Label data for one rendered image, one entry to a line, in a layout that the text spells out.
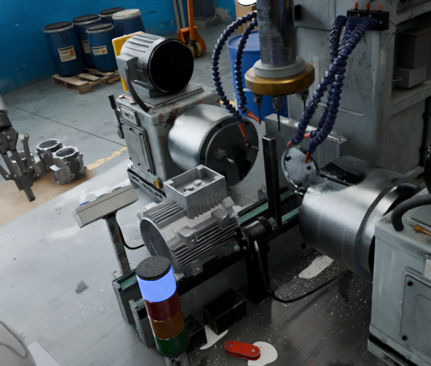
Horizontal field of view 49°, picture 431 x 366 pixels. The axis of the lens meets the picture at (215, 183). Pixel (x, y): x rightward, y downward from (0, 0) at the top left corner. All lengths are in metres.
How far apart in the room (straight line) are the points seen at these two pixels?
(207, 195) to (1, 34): 5.82
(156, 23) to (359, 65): 6.93
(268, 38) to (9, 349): 0.86
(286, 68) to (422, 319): 0.64
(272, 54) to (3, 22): 5.80
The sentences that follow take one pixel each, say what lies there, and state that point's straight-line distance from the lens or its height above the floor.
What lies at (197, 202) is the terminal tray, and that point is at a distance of 1.13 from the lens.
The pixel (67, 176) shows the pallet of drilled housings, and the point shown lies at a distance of 3.57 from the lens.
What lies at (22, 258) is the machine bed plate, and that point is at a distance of 1.71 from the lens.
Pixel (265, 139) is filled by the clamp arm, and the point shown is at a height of 1.25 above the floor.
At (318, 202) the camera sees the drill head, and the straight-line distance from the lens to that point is 1.09.
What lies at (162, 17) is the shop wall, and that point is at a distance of 8.20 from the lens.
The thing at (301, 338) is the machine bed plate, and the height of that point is 0.80.
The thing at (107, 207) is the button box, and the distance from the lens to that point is 1.31.
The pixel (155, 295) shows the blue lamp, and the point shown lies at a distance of 0.80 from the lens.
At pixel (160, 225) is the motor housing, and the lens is 1.11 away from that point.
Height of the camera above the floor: 1.71
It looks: 30 degrees down
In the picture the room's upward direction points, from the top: 9 degrees counter-clockwise
